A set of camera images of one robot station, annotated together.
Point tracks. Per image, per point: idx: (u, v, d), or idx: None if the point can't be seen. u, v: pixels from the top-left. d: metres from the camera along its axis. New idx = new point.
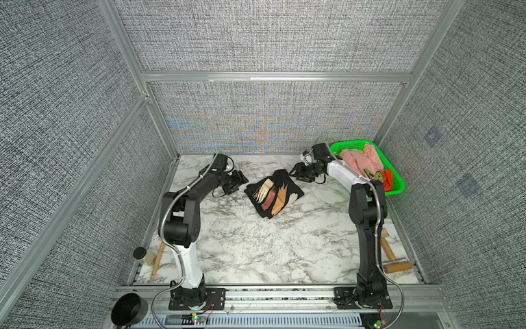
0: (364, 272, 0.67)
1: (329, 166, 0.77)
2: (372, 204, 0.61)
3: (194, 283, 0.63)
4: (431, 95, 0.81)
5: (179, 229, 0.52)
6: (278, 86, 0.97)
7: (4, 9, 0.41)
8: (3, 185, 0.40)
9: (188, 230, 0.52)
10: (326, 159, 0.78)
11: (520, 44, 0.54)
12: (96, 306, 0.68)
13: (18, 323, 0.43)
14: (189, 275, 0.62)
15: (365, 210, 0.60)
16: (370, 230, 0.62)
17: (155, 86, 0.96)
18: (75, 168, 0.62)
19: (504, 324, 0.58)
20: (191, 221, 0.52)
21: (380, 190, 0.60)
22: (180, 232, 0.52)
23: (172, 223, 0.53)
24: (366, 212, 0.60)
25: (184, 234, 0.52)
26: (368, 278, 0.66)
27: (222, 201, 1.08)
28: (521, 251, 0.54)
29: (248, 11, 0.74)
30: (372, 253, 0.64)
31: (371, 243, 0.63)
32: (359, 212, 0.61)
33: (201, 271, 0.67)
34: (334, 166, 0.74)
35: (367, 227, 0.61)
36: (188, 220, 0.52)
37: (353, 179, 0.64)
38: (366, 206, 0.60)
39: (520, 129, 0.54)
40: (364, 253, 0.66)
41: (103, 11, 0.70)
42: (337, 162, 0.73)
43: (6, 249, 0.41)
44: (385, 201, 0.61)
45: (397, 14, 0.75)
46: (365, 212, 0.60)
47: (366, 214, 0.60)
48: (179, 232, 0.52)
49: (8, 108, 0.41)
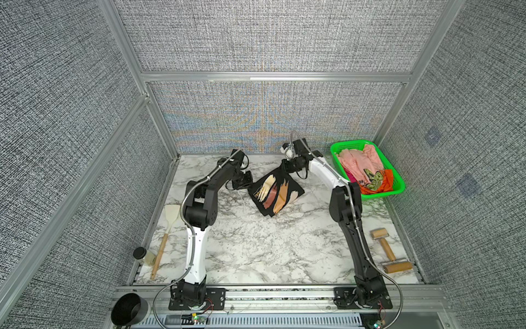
0: (360, 271, 0.68)
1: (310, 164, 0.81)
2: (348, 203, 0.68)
3: (198, 277, 0.65)
4: (431, 95, 0.81)
5: (196, 212, 0.61)
6: (278, 86, 0.97)
7: (4, 9, 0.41)
8: (3, 185, 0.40)
9: (206, 215, 0.60)
10: (308, 155, 0.80)
11: (520, 44, 0.54)
12: (96, 306, 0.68)
13: (18, 323, 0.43)
14: (195, 267, 0.65)
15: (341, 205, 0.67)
16: (351, 226, 0.68)
17: (155, 86, 0.96)
18: (75, 168, 0.62)
19: (504, 324, 0.58)
20: (209, 208, 0.60)
21: (357, 189, 0.67)
22: (198, 214, 0.61)
23: (193, 207, 0.61)
24: (342, 207, 0.67)
25: (202, 217, 0.61)
26: (364, 277, 0.67)
27: (222, 201, 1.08)
28: (521, 251, 0.54)
29: (248, 11, 0.74)
30: (360, 249, 0.68)
31: (355, 238, 0.68)
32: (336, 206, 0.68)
33: (204, 270, 0.68)
34: (315, 164, 0.79)
35: (346, 221, 0.68)
36: (206, 206, 0.60)
37: (334, 179, 0.69)
38: (342, 204, 0.67)
39: (520, 129, 0.54)
40: (355, 251, 0.69)
41: (103, 11, 0.70)
42: (318, 161, 0.77)
43: (6, 249, 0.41)
44: (360, 199, 0.68)
45: (397, 14, 0.75)
46: (341, 208, 0.67)
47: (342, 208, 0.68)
48: (196, 214, 0.61)
49: (8, 108, 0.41)
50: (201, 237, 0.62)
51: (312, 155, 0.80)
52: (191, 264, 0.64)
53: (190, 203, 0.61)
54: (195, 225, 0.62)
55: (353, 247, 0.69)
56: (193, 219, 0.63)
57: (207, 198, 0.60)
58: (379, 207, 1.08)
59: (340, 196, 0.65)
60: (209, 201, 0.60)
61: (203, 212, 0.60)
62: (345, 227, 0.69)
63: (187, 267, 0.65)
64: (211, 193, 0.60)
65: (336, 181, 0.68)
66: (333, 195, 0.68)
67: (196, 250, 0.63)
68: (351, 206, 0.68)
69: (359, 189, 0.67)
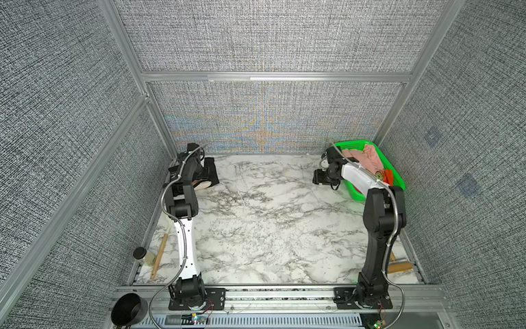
0: (368, 274, 0.66)
1: (345, 168, 0.72)
2: (390, 211, 0.56)
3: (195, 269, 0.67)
4: (431, 95, 0.81)
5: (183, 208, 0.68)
6: (278, 86, 0.97)
7: (5, 9, 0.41)
8: (3, 185, 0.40)
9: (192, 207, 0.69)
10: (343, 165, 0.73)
11: (520, 44, 0.54)
12: (96, 306, 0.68)
13: (18, 323, 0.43)
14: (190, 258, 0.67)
15: (381, 216, 0.55)
16: (383, 240, 0.58)
17: (155, 86, 0.96)
18: (75, 168, 0.62)
19: (505, 324, 0.58)
20: (192, 199, 0.68)
21: (400, 196, 0.55)
22: (184, 209, 0.69)
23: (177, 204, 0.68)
24: (380, 218, 0.55)
25: (188, 210, 0.68)
26: (370, 281, 0.65)
27: (222, 201, 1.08)
28: (521, 251, 0.54)
29: (248, 11, 0.74)
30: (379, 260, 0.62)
31: (380, 252, 0.60)
32: (374, 219, 0.56)
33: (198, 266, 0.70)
34: (349, 168, 0.70)
35: (381, 236, 0.57)
36: (188, 199, 0.68)
37: (371, 181, 0.59)
38: (382, 213, 0.55)
39: (519, 129, 0.54)
40: (371, 259, 0.64)
41: (103, 11, 0.70)
42: (352, 164, 0.69)
43: (6, 249, 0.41)
44: (405, 210, 0.55)
45: (397, 14, 0.75)
46: (380, 219, 0.55)
47: (384, 225, 0.55)
48: (183, 208, 0.68)
49: (8, 108, 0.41)
50: (189, 227, 0.68)
51: (347, 160, 0.71)
52: (186, 257, 0.67)
53: (170, 202, 0.68)
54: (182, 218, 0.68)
55: (374, 260, 0.62)
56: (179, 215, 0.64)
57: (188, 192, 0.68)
58: None
59: (378, 200, 0.55)
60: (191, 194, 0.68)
61: (188, 204, 0.69)
62: (374, 238, 0.60)
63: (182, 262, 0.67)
64: (189, 186, 0.68)
65: (372, 183, 0.59)
66: (372, 199, 0.56)
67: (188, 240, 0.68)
68: (396, 218, 0.56)
69: (403, 196, 0.55)
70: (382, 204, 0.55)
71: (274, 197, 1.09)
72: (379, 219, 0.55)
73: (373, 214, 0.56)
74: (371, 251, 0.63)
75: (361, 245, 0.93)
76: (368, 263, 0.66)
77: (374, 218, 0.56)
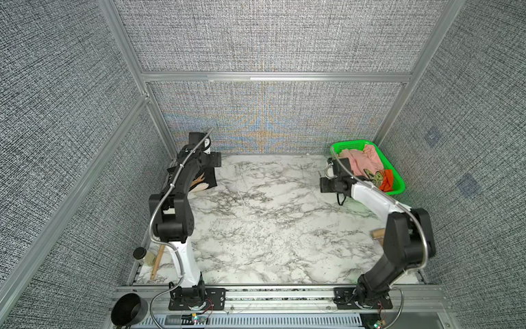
0: (370, 278, 0.64)
1: (354, 188, 0.65)
2: (415, 238, 0.49)
3: (194, 280, 0.64)
4: (431, 95, 0.81)
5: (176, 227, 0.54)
6: (278, 86, 0.97)
7: (5, 9, 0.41)
8: (3, 185, 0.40)
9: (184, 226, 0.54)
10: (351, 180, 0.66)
11: (520, 43, 0.54)
12: (96, 306, 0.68)
13: (18, 323, 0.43)
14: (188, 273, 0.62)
15: (408, 246, 0.48)
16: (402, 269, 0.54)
17: (155, 86, 0.96)
18: (75, 168, 0.62)
19: (505, 324, 0.58)
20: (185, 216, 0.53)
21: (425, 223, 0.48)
22: (174, 228, 0.54)
23: (166, 223, 0.54)
24: (407, 249, 0.47)
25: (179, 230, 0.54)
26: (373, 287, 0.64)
27: (222, 201, 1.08)
28: (521, 251, 0.54)
29: (248, 11, 0.74)
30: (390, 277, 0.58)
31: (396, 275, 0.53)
32: (401, 249, 0.47)
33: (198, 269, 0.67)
34: (359, 188, 0.63)
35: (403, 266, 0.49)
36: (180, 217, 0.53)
37: (390, 204, 0.52)
38: (407, 242, 0.47)
39: (520, 129, 0.54)
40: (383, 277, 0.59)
41: (103, 11, 0.70)
42: (362, 184, 0.63)
43: (6, 249, 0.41)
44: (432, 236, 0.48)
45: (397, 14, 0.75)
46: (407, 249, 0.47)
47: (412, 256, 0.47)
48: (174, 227, 0.54)
49: (8, 109, 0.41)
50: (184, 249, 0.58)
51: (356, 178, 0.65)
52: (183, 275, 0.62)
53: (159, 221, 0.53)
54: (174, 239, 0.56)
55: (384, 277, 0.59)
56: (168, 236, 0.57)
57: (179, 208, 0.52)
58: None
59: (401, 227, 0.47)
60: (183, 210, 0.53)
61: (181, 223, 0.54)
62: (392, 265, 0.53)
63: (179, 278, 0.63)
64: (181, 201, 0.52)
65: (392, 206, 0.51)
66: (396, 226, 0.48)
67: (184, 260, 0.60)
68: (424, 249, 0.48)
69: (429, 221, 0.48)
70: (405, 232, 0.47)
71: (274, 197, 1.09)
72: (407, 249, 0.47)
73: (398, 242, 0.48)
74: (383, 269, 0.58)
75: (361, 245, 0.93)
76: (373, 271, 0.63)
77: (398, 247, 0.48)
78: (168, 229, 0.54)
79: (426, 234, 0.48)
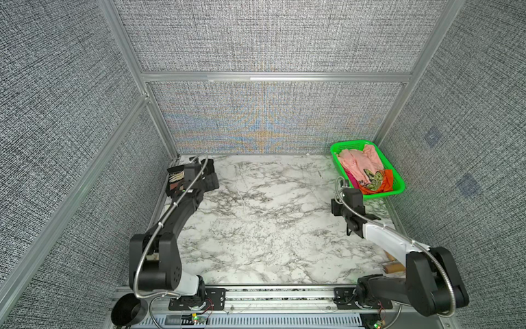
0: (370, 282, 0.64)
1: (367, 229, 0.62)
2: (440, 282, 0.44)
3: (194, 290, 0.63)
4: (431, 96, 0.81)
5: (160, 277, 0.43)
6: (278, 86, 0.97)
7: (5, 9, 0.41)
8: (3, 186, 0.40)
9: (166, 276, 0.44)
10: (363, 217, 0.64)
11: (520, 44, 0.54)
12: (96, 306, 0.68)
13: (18, 323, 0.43)
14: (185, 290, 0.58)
15: (433, 294, 0.42)
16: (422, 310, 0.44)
17: (155, 86, 0.96)
18: (75, 168, 0.62)
19: (505, 324, 0.58)
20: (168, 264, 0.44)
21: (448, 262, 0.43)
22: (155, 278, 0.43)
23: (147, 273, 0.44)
24: (431, 295, 0.42)
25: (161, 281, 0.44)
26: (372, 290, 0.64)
27: (222, 201, 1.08)
28: (521, 251, 0.54)
29: (248, 11, 0.74)
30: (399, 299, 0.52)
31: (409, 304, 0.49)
32: (427, 299, 0.42)
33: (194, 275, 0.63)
34: (372, 228, 0.60)
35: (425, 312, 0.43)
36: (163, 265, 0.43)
37: (405, 243, 0.49)
38: (433, 289, 0.42)
39: (520, 129, 0.54)
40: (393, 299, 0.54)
41: (103, 11, 0.70)
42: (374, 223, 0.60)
43: (6, 249, 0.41)
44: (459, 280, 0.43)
45: (397, 14, 0.75)
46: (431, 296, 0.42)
47: (441, 306, 0.41)
48: (154, 277, 0.43)
49: (8, 109, 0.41)
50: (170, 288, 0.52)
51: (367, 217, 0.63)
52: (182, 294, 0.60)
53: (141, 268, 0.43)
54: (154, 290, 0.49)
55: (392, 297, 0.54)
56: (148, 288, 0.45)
57: (164, 255, 0.44)
58: (379, 207, 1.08)
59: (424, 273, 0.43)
60: (167, 258, 0.44)
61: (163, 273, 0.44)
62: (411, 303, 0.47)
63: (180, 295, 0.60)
64: (167, 246, 0.44)
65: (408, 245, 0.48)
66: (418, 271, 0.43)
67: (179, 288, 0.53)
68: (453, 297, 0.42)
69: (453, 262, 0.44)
70: (429, 277, 0.42)
71: (274, 197, 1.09)
72: (431, 297, 0.42)
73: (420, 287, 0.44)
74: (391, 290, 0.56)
75: (361, 245, 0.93)
76: (377, 279, 0.62)
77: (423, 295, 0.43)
78: (149, 279, 0.43)
79: (453, 278, 0.45)
